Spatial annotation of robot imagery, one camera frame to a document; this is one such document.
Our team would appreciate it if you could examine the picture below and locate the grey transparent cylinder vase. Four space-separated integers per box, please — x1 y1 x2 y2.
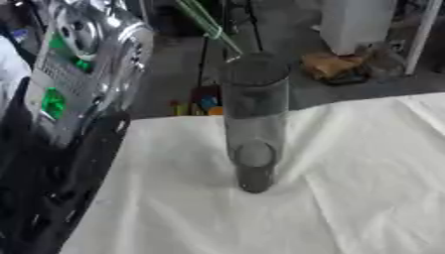
217 52 294 194

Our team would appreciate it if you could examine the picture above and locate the box of colourful items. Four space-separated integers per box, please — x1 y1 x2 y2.
167 84 226 117

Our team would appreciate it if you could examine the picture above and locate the black tripod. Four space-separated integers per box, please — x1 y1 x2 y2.
195 0 266 89

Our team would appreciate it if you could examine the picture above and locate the green flower stem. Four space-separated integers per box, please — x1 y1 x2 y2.
174 0 245 64

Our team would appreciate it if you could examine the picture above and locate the brown cardboard package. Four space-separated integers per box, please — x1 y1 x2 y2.
299 51 371 86

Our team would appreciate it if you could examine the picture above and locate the white cabinet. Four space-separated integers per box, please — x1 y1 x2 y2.
316 0 402 57

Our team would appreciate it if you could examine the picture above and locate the clear plastic bag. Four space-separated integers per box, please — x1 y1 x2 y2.
363 41 409 80

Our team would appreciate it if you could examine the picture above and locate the white pole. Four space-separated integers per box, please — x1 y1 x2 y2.
403 0 445 76

